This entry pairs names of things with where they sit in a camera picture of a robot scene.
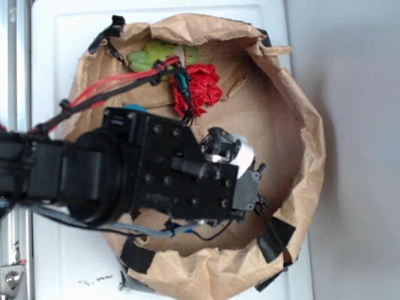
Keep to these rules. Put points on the white plastic tray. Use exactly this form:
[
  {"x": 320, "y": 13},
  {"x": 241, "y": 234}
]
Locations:
[{"x": 70, "y": 263}]

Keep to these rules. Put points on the blue dimpled ball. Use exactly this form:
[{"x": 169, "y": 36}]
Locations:
[{"x": 135, "y": 107}]

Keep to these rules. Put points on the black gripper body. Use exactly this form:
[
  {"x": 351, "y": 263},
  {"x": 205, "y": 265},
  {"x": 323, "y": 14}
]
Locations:
[{"x": 172, "y": 175}]

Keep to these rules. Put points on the silver aluminium frame rail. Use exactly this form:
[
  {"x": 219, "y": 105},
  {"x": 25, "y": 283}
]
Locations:
[{"x": 17, "y": 274}]

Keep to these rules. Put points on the wrist camera with white tape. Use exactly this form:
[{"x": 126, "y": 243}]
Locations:
[{"x": 219, "y": 146}]

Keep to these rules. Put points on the green plush frog toy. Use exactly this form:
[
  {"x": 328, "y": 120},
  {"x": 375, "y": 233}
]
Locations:
[{"x": 158, "y": 50}]

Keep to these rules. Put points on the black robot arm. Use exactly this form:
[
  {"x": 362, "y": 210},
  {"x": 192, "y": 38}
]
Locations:
[{"x": 88, "y": 176}]

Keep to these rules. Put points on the brown paper bag bin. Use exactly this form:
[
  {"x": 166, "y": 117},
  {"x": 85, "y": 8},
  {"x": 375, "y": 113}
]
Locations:
[{"x": 262, "y": 101}]

